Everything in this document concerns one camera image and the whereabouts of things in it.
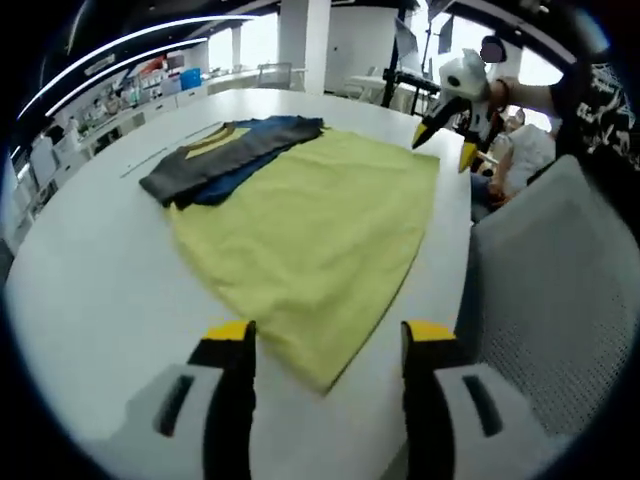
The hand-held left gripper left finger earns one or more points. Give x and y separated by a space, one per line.
200 430

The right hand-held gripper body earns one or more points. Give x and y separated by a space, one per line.
465 80

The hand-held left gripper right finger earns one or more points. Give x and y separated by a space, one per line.
440 430

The yellow and blue garment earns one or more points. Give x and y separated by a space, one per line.
320 240

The person's right hand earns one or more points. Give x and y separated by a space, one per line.
500 92

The black tripod stand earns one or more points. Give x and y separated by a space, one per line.
415 77

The person's black printed shirt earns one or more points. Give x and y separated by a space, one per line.
605 120

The grey mesh chair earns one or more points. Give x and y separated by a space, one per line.
550 275

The blue storage bin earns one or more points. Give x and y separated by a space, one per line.
191 80

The long white lab counter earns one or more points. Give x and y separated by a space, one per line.
150 107

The long white ceiling light strip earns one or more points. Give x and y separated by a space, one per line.
125 40
125 62

